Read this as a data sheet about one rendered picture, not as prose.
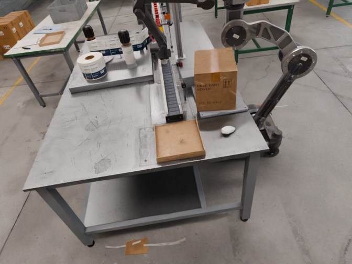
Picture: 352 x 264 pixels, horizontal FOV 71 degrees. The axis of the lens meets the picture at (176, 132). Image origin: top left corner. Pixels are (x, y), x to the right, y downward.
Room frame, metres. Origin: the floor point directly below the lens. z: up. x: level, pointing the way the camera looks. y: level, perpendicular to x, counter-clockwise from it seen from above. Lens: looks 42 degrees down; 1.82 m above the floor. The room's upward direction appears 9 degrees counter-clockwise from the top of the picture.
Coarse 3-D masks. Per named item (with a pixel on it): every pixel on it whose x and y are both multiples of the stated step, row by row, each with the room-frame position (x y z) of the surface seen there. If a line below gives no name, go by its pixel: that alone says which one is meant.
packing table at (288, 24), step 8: (216, 0) 5.30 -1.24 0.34; (272, 0) 3.33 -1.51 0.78; (280, 0) 3.28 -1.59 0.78; (288, 0) 3.23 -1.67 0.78; (296, 0) 3.18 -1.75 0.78; (216, 8) 5.30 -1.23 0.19; (224, 8) 5.29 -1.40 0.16; (248, 8) 3.19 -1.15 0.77; (256, 8) 3.18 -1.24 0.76; (264, 8) 3.22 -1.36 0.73; (272, 8) 3.21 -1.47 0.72; (280, 8) 3.20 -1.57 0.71; (288, 8) 3.19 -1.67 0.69; (216, 16) 5.32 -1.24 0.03; (288, 16) 3.18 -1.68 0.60; (288, 24) 3.18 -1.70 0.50; (288, 32) 3.17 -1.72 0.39; (256, 48) 3.25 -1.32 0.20; (264, 48) 3.21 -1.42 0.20; (272, 48) 3.20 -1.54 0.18
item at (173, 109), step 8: (168, 64) 1.85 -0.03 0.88; (168, 72) 1.73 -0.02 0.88; (168, 80) 1.61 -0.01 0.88; (168, 88) 1.50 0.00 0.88; (168, 96) 1.40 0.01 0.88; (176, 96) 1.38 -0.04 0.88; (168, 104) 1.31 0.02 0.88; (176, 104) 1.29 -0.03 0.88; (168, 112) 1.22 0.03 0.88; (176, 112) 1.21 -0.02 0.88
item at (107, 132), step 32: (192, 32) 2.57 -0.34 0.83; (192, 64) 1.88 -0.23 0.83; (64, 96) 1.71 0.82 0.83; (96, 96) 1.63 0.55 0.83; (128, 96) 1.56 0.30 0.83; (160, 96) 1.49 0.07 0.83; (192, 96) 1.42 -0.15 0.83; (64, 128) 1.30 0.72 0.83; (96, 128) 1.24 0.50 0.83; (128, 128) 1.19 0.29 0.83; (256, 128) 1.00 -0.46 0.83; (64, 160) 1.00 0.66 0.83; (96, 160) 0.96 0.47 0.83; (128, 160) 0.92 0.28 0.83; (192, 160) 0.85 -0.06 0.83
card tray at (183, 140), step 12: (192, 120) 1.16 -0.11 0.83; (156, 132) 1.11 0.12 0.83; (168, 132) 1.09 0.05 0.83; (180, 132) 1.07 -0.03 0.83; (192, 132) 1.06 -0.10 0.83; (156, 144) 0.99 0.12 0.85; (168, 144) 0.99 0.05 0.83; (180, 144) 0.97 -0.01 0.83; (192, 144) 0.96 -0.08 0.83; (156, 156) 0.88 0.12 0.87; (168, 156) 0.87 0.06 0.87; (180, 156) 0.87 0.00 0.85; (192, 156) 0.87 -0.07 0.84
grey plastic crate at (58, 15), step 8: (56, 0) 4.23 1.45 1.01; (64, 0) 4.37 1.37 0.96; (72, 0) 4.36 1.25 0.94; (80, 0) 4.09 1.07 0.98; (48, 8) 3.78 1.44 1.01; (56, 8) 3.78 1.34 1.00; (64, 8) 3.78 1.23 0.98; (72, 8) 3.77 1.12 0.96; (80, 8) 3.95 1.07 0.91; (56, 16) 3.78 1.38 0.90; (64, 16) 3.78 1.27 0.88; (72, 16) 3.77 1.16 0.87; (80, 16) 3.82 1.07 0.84
